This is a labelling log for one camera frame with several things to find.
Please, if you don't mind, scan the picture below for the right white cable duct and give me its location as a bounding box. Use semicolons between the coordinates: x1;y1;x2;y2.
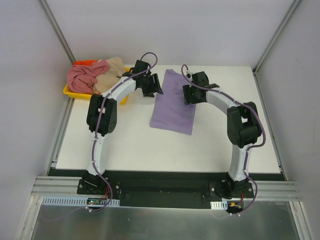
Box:
210;200;228;211

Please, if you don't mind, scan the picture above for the right aluminium frame post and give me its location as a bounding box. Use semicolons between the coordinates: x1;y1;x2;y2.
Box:
252;0;304;76

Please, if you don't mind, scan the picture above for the purple t shirt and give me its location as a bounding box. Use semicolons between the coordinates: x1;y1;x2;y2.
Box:
149;69;196;136

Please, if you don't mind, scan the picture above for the aluminium front rail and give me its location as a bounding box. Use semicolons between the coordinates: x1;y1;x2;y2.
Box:
31;176;302;202

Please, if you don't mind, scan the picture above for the pink t shirt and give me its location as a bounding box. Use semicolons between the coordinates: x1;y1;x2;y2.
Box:
66;60;110;95

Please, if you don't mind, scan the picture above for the white cable duct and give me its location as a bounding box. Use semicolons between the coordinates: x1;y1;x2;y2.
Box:
42;196;109;208
210;200;228;211

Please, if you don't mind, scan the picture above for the left aluminium frame post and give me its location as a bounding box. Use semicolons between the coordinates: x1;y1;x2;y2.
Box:
37;0;76;64

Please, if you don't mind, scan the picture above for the left white cable duct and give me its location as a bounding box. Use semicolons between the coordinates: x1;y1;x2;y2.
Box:
42;196;109;208

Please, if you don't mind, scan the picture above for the yellow plastic bin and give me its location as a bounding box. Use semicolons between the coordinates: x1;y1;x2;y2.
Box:
63;59;128;100

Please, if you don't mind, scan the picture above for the aluminium frame post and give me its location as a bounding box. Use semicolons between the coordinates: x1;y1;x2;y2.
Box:
37;0;76;64
252;0;304;76

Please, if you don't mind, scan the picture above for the beige t shirt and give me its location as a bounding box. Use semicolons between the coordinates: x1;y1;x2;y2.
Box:
94;56;126;94

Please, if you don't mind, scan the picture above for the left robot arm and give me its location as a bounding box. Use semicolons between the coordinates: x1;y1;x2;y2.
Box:
82;59;163;195

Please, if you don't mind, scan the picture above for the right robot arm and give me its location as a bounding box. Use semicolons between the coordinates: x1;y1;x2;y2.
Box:
182;71;266;199

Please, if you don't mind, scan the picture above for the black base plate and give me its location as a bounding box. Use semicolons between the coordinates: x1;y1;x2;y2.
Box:
48;167;255;208

